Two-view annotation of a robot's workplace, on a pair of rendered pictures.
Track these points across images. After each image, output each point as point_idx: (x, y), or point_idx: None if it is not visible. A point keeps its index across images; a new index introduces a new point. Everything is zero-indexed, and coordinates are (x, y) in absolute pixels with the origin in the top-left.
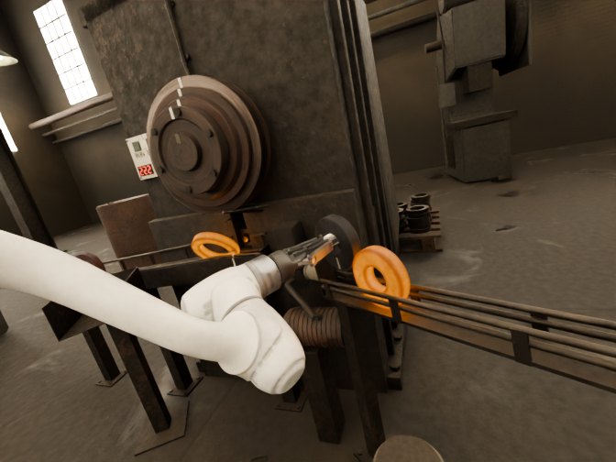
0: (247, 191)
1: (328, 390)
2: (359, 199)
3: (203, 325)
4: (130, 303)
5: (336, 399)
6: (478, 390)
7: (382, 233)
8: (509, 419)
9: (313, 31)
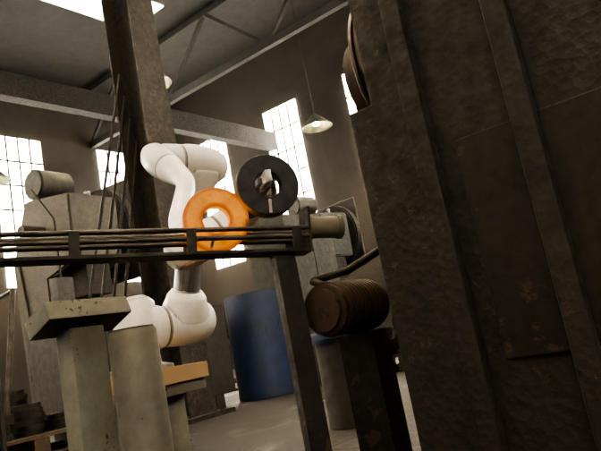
0: None
1: (356, 405)
2: (392, 120)
3: (172, 216)
4: (173, 199)
5: (381, 443)
6: None
7: (529, 189)
8: None
9: None
